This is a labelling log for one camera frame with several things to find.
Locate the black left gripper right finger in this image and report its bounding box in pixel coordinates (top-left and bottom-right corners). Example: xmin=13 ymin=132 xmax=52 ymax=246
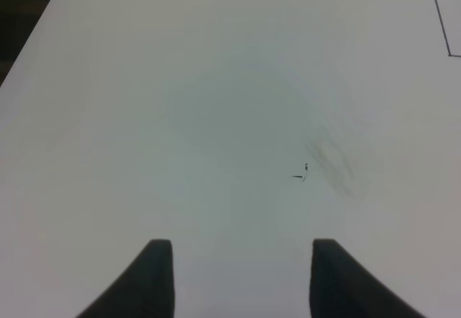
xmin=309 ymin=239 xmax=422 ymax=317

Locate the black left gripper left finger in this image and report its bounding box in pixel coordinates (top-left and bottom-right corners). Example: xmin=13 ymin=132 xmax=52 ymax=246
xmin=79 ymin=239 xmax=175 ymax=318

